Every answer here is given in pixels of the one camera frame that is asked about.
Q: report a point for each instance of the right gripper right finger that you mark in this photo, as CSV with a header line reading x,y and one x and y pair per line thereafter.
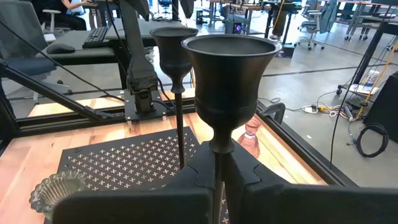
x,y
311,205

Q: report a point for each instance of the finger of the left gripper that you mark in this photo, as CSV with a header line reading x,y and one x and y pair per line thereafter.
x,y
141,9
186,7

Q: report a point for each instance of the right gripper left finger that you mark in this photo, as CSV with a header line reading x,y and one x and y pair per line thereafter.
x,y
140,208

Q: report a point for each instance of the black metal candlestick holder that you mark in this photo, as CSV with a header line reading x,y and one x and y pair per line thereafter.
x,y
174,53
230,87

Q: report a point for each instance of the green ribbed glass candle holder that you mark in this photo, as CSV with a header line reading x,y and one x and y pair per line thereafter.
x,y
53,193

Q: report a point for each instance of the pink ribbed glass candle holder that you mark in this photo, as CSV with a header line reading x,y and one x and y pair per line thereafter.
x,y
248,140

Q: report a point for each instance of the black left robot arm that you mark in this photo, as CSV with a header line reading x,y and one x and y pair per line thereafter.
x,y
140,71

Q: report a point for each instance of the black perforated metal riser shelf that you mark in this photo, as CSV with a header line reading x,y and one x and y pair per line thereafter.
x,y
124,161

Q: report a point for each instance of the black keyboard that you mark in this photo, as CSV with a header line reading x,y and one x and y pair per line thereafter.
x,y
96,35

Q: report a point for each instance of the black computer tower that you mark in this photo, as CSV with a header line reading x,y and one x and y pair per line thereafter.
x,y
237,26

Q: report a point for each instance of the black desk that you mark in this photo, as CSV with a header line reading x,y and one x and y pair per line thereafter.
x,y
77,40

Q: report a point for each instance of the person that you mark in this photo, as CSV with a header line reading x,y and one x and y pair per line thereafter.
x,y
62,15

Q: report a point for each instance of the black computer mouse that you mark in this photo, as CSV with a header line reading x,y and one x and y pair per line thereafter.
x,y
60,48

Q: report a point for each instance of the white power adapter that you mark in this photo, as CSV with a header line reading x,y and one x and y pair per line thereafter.
x,y
309,109

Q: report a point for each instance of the black box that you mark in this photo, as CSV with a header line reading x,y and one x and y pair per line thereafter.
x,y
385,105

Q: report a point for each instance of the grey mesh office chair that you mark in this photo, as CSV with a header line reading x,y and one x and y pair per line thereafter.
x,y
18,31

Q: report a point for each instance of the white office chair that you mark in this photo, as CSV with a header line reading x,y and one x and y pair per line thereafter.
x,y
311,28

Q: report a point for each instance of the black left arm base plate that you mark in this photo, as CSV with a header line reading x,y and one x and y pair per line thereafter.
x,y
132,113

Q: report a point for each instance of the black clamp mount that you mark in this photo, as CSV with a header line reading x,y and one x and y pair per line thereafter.
x,y
273,110

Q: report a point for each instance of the black aluminium table frame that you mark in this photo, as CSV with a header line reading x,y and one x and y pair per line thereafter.
x,y
62,126

